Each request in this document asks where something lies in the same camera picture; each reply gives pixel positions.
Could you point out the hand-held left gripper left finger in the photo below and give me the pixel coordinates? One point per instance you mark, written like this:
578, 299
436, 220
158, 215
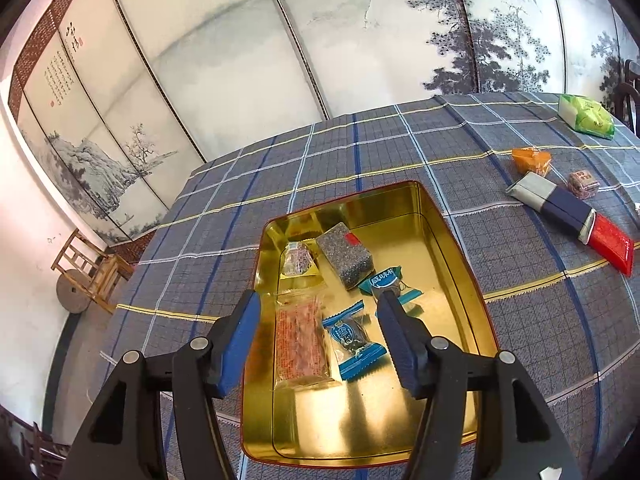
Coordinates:
240, 345

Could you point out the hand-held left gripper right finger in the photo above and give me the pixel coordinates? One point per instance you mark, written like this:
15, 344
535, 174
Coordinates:
400, 340

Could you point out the blue candy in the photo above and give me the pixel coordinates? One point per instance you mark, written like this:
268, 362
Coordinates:
350, 340
386, 282

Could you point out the long clear orange snack packet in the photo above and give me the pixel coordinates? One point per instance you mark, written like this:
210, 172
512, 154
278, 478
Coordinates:
300, 345

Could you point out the gold metal tin tray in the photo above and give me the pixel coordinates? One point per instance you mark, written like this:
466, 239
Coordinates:
440, 270

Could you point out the grey sesame bar packet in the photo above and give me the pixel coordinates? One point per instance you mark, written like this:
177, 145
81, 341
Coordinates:
345, 257

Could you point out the small clear snack packet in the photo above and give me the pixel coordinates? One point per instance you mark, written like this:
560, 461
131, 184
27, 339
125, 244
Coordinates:
298, 260

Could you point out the light wooden chair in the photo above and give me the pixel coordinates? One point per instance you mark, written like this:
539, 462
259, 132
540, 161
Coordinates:
107, 272

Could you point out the round stone wheel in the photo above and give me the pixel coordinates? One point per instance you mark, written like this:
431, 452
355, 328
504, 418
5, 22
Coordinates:
67, 292

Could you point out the navy and silver snack packet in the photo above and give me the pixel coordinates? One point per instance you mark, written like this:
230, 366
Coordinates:
560, 207

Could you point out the dark wooden carved furniture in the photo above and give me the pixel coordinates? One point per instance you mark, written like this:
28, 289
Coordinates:
35, 450

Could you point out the red snack packet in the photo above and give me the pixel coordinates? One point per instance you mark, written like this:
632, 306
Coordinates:
612, 242

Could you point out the brown cube snack packet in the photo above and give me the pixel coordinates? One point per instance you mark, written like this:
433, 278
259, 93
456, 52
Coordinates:
582, 185

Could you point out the green tissue pack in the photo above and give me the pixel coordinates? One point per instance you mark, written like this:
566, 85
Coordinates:
587, 115

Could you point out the ink landscape folding screen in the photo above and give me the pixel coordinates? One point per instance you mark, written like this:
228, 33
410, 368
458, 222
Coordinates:
225, 35

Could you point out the dark wooden armchair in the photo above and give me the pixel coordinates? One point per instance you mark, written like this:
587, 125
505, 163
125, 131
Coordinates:
631, 100

